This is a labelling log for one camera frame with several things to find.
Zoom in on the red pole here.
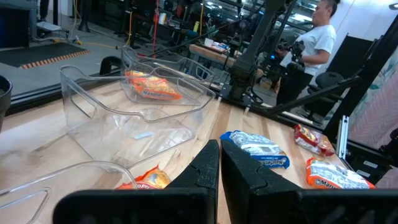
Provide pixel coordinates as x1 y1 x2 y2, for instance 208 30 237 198
151 0 160 59

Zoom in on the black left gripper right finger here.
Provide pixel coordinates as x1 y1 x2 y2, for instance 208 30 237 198
220 139 398 224

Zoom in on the red Maruchan noodle pack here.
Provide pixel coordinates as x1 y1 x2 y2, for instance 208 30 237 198
294 123 336 157

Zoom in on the black office chair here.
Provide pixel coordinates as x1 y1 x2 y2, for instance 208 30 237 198
306 71 346 122

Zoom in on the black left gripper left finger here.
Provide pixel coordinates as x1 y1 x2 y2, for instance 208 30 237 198
52 139 220 224

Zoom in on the clear plastic bin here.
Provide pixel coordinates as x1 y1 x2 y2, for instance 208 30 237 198
120 46 216 106
59 64 216 169
0 160 137 224

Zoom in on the silver metal bracket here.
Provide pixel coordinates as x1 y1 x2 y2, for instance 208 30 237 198
335 115 351 160

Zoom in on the blue Maruchan noodle pack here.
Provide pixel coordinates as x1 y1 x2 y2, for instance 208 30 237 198
220 129 290 170

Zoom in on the patterned pink panel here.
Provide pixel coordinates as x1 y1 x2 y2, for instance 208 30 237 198
347 46 398 150

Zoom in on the orange Maruchan noodle pack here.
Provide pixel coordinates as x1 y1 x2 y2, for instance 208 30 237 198
116 164 172 190
306 157 376 190
124 70 183 101

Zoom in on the person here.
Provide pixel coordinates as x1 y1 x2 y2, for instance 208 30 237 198
275 0 341 106

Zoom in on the black handheld device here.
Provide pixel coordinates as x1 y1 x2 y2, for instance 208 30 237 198
278 40 307 71

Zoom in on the black partition panel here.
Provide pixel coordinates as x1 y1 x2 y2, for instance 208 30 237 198
326 33 376 83

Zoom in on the wooden work table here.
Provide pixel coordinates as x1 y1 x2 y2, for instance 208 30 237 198
188 43 237 68

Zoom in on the black hazard-striped floor mat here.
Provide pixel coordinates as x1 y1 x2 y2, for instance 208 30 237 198
0 42 91 70

